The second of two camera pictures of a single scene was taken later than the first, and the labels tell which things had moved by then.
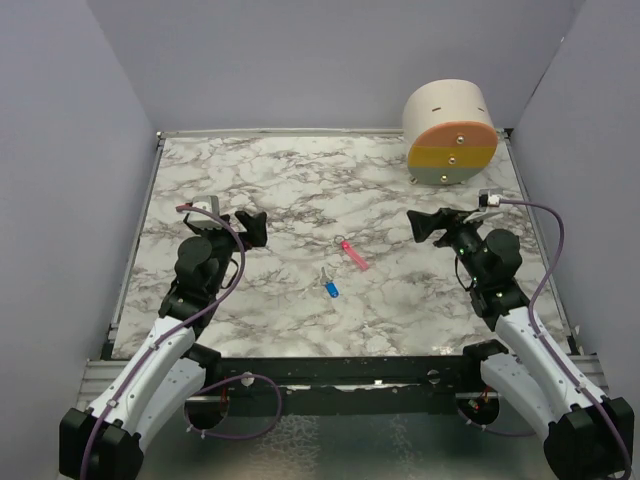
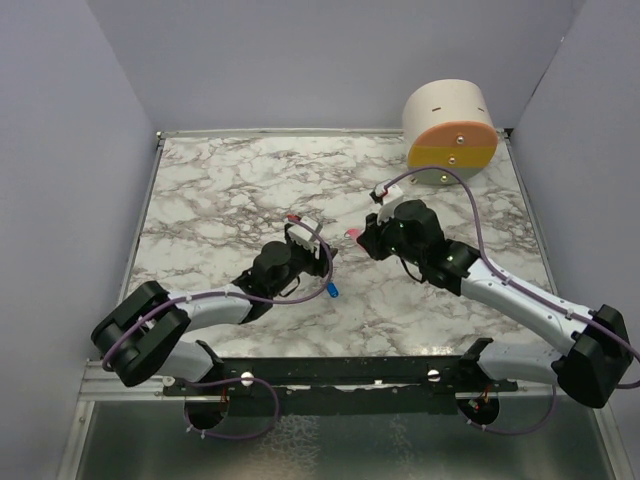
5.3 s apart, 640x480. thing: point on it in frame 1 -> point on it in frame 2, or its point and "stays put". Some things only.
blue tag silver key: [330, 285] stays put
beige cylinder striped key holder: [449, 131] stays put
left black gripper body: [223, 241] -> [304, 259]
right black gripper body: [464, 236] -> [385, 239]
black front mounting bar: [352, 387] stays put
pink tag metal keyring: [360, 261] -> [352, 233]
